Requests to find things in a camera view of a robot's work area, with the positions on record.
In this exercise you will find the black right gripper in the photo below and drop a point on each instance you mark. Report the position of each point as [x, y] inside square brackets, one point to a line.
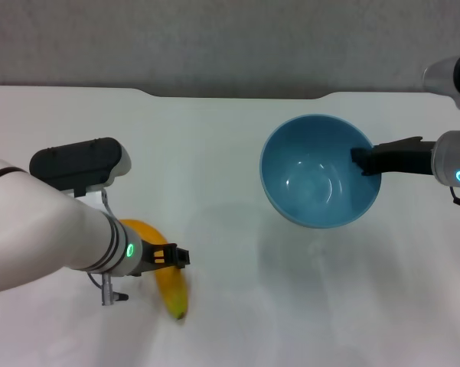
[405, 158]

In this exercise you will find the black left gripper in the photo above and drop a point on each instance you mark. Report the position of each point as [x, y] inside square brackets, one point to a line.
[150, 257]

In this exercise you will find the yellow banana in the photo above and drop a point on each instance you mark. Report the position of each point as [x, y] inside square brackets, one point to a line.
[174, 290]

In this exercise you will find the blue ceramic bowl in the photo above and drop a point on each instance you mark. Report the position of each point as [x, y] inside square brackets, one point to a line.
[310, 191]

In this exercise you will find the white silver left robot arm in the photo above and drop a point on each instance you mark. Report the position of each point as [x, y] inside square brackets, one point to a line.
[53, 237]

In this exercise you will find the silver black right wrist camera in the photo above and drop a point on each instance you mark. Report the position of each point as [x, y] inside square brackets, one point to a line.
[451, 76]

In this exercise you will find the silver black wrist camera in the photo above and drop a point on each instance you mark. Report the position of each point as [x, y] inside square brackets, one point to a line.
[451, 76]
[76, 162]

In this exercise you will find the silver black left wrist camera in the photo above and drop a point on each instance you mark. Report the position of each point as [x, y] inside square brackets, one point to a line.
[76, 162]

